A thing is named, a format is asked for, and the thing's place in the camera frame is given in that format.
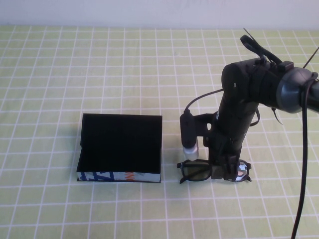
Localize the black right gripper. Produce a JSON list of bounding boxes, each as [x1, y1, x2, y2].
[[203, 112, 259, 182]]

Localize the black framed glasses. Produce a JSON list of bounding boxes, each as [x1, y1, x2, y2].
[[176, 159, 252, 184]]

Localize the black glasses case printed side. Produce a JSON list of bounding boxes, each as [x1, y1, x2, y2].
[[76, 113, 163, 184]]

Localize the black zip tie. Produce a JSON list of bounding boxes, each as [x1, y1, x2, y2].
[[243, 28, 282, 66], [303, 46, 319, 68]]

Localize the green white checkered tablecloth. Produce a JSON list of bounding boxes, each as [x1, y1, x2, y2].
[[0, 24, 319, 239]]

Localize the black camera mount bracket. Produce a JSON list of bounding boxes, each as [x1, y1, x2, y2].
[[195, 112, 218, 148]]

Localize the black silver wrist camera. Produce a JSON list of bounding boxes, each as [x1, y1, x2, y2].
[[179, 109, 200, 160]]

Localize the black camera cable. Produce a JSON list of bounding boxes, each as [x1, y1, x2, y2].
[[184, 34, 319, 239]]

